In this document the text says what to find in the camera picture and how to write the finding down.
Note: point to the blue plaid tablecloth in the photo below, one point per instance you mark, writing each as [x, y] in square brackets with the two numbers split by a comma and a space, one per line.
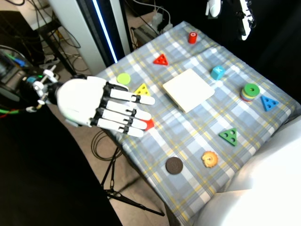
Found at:
[188, 141]

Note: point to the brown round toy cookie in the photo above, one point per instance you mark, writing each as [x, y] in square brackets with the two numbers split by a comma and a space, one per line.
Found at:
[174, 165]

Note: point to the white robot body shell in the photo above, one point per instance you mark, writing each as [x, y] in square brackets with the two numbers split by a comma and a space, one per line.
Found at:
[270, 188]

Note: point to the blue triangle block with holes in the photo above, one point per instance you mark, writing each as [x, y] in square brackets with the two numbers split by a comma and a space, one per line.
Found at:
[268, 103]

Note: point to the cyan cube block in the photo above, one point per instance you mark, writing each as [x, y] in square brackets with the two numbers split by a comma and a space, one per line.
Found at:
[217, 73]

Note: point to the green round toy cookie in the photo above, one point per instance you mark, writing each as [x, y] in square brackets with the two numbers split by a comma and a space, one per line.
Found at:
[123, 78]

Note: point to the yellow triangle block with holes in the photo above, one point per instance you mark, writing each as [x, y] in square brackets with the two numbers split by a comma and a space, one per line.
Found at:
[142, 90]

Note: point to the white column with blue light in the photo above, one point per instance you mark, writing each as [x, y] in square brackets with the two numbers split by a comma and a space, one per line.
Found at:
[70, 23]

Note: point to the black tripod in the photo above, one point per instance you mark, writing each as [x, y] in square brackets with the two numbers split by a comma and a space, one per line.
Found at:
[141, 206]

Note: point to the red cylinder block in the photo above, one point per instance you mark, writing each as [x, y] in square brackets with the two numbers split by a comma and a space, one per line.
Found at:
[192, 37]

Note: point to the green triangle block with holes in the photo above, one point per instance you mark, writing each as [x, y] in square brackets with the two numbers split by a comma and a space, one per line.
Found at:
[229, 136]

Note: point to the white power strip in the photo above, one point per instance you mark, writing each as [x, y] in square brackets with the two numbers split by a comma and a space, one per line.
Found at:
[157, 20]

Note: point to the grey metal box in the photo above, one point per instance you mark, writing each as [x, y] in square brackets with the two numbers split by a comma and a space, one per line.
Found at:
[143, 34]

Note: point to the red triangle block with holes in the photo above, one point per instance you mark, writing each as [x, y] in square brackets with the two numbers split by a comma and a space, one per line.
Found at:
[161, 60]

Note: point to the tan flower-shaped toy biscuit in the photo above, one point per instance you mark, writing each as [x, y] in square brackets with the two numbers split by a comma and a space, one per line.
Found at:
[209, 159]

